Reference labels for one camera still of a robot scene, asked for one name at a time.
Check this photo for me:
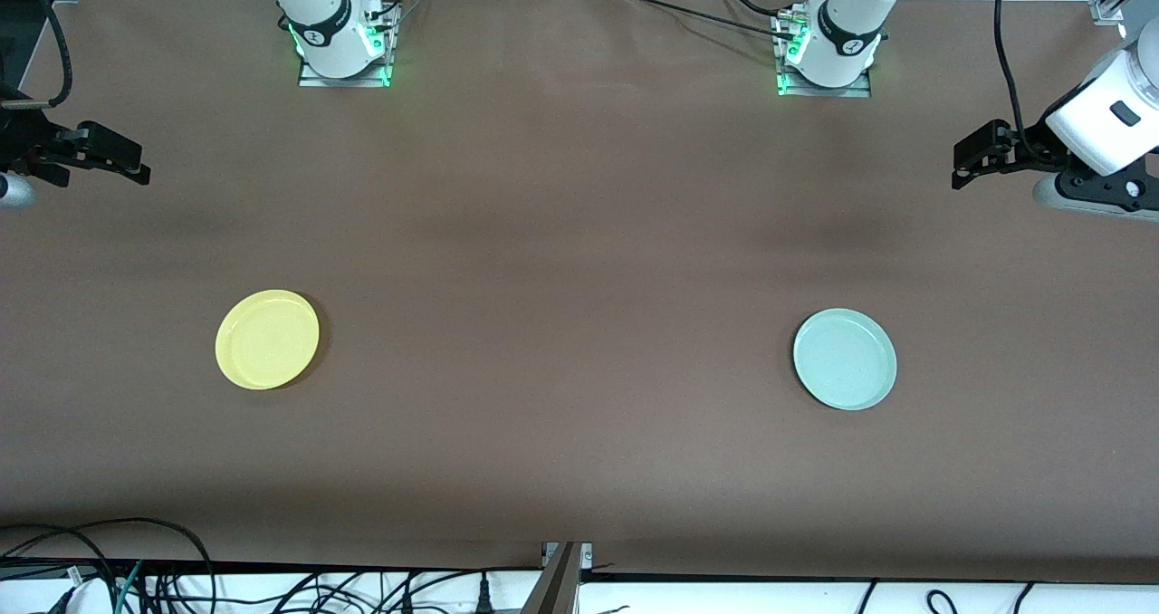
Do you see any yellow plastic plate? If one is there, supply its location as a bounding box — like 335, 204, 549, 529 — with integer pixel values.
215, 289, 321, 391

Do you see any pale green plastic plate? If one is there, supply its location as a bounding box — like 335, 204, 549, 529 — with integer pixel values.
792, 308, 898, 412

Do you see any brown table cover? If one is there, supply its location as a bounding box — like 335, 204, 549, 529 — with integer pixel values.
0, 0, 1159, 583

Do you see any white lower shelf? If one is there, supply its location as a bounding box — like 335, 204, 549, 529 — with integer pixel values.
0, 567, 1159, 614

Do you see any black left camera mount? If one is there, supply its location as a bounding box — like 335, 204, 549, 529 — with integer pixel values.
1055, 157, 1159, 214

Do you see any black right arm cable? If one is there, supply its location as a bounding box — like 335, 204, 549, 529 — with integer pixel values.
0, 0, 73, 112

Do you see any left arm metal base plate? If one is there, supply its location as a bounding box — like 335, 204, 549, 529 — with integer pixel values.
774, 12, 873, 99

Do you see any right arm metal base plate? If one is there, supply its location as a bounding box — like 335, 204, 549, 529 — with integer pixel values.
297, 3, 400, 89

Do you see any long black table cable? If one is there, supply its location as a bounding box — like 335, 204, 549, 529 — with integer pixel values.
618, 0, 802, 44

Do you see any thin grey cable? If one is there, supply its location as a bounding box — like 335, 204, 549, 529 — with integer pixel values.
389, 0, 436, 35

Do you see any black looping cable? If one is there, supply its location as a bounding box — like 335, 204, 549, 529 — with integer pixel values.
0, 516, 216, 614

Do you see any green cable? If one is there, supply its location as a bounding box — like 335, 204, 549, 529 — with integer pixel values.
113, 560, 146, 614

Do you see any aluminium frame post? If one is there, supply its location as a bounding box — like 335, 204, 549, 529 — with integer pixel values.
521, 542, 594, 614

